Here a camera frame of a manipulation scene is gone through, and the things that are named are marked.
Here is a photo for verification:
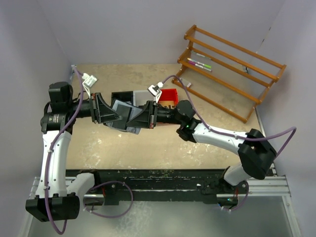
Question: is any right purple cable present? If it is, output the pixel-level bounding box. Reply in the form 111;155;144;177
161;75;297;213

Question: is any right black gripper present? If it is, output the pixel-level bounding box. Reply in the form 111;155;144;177
127;100;184;128

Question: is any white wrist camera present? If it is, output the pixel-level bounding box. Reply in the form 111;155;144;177
81;73;98;97
147;82;163;103

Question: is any black card holder wallet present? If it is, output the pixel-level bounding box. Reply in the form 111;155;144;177
105;99;142;135

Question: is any wooden tiered rack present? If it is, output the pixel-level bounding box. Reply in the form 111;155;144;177
177;25;286;124

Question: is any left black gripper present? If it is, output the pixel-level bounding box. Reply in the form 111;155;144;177
67;92;123;123

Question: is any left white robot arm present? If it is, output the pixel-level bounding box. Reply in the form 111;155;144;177
25;82;121;222

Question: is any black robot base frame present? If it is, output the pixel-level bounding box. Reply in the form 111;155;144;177
66;169;249;208

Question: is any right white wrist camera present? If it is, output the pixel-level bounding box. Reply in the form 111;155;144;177
147;82;163;103

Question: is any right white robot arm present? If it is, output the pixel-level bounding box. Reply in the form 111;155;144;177
126;100;277;193

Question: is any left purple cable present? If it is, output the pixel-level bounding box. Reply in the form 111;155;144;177
44;68;134;235

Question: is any red plastic bin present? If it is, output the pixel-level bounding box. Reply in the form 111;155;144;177
158;88;179;106

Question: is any grey marker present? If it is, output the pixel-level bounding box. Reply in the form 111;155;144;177
193;51;212;60

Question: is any purple cable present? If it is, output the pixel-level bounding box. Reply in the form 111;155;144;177
44;68;134;235
161;75;297;213

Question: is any black plastic bin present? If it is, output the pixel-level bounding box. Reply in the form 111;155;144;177
111;91;134;105

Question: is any pink marker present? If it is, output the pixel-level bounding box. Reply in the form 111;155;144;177
189;61;212;72

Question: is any white plastic bin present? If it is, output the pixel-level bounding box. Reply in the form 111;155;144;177
133;90;155;107

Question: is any green capped marker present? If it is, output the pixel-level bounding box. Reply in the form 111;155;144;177
187;57;211;69

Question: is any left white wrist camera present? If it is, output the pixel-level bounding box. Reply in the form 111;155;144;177
81;73;98;97

